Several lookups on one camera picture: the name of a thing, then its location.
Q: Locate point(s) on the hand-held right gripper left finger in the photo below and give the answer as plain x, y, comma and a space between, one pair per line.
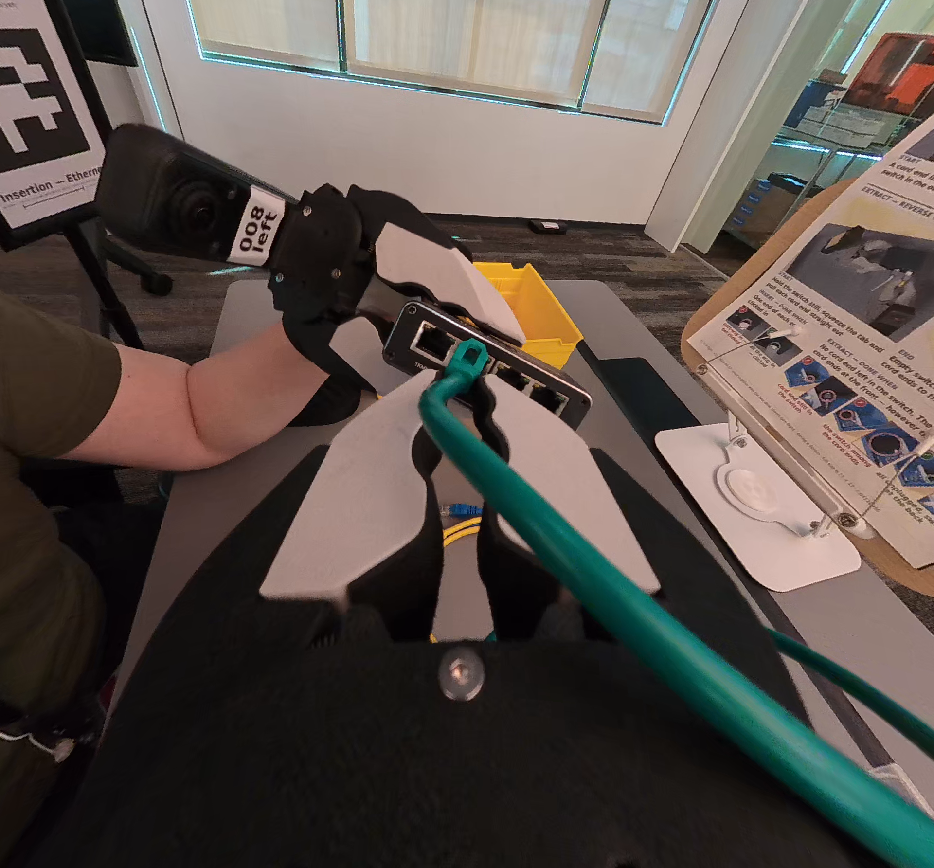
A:
357, 510

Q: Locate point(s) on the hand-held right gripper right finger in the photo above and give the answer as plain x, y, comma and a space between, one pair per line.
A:
565, 463

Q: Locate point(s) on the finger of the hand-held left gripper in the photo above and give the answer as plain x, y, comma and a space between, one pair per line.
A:
438, 269
357, 346

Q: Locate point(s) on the black network switch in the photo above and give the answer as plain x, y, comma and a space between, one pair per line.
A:
400, 350

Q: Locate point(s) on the person's left forearm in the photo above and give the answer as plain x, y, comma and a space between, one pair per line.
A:
182, 415

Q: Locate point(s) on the yellow plastic bin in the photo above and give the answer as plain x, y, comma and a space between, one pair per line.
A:
544, 320

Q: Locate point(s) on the small black floor device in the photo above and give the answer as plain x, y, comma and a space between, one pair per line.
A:
549, 227

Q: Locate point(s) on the black easel stand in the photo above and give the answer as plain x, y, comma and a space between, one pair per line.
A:
106, 277

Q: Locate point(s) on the white framed window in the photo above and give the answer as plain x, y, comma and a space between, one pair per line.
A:
438, 7

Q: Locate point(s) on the black and white marker sign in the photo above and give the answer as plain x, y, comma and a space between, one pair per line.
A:
44, 175

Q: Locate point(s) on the printed instruction sheet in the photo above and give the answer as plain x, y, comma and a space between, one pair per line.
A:
839, 342

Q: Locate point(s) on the person's body in green shirt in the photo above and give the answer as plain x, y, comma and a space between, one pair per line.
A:
44, 386

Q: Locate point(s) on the metal storage shelf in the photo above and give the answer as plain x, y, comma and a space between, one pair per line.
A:
832, 123

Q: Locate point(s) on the orange box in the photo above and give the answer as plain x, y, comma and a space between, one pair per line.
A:
905, 87

